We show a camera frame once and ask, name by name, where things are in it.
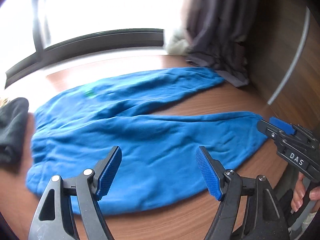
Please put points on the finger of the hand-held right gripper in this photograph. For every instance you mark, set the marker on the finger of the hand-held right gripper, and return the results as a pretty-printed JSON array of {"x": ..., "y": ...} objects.
[
  {"x": 281, "y": 124},
  {"x": 267, "y": 130}
]

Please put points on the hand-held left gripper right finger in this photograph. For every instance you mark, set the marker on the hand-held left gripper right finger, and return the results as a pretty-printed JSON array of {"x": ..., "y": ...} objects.
[{"x": 207, "y": 172}]

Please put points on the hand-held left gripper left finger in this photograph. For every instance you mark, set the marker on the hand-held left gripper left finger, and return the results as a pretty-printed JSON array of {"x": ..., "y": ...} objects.
[{"x": 110, "y": 175}]

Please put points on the blue pants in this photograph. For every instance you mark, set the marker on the blue pants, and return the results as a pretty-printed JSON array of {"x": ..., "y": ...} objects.
[{"x": 150, "y": 135}]

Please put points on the person's right hand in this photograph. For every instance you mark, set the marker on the person's right hand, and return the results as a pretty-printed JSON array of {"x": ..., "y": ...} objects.
[{"x": 297, "y": 195}]

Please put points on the grey curved trim strip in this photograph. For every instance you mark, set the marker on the grey curved trim strip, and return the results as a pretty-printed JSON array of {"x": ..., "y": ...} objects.
[{"x": 297, "y": 55}]

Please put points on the black cloth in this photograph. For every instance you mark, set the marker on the black cloth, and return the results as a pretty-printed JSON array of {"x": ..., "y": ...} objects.
[{"x": 12, "y": 130}]

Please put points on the grey curtain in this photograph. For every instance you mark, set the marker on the grey curtain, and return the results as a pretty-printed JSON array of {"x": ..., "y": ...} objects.
[{"x": 215, "y": 30}]

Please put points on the white sheer curtain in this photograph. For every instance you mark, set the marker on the white sheer curtain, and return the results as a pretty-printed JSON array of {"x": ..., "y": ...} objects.
[{"x": 175, "y": 43}]

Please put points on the dark window frame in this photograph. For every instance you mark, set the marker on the dark window frame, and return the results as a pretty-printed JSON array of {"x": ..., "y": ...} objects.
[{"x": 75, "y": 42}]

